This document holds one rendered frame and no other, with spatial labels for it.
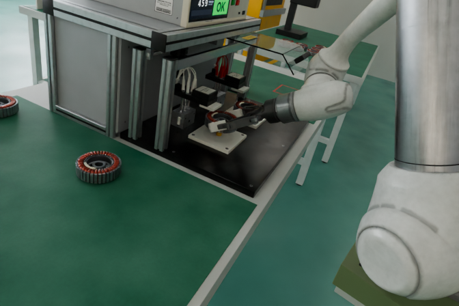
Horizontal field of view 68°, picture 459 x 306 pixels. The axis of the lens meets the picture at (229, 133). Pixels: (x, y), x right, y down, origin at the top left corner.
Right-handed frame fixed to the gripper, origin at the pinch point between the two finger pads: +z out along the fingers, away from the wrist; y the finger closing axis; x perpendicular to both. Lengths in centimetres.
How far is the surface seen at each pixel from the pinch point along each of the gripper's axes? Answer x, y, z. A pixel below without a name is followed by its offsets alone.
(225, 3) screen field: 36.0, 14.9, -6.4
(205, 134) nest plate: -2.8, -2.7, 6.1
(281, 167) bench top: -19.4, 0.6, -15.5
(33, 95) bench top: 26, -16, 63
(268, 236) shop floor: -83, 52, 25
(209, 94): 9.9, -2.3, 0.3
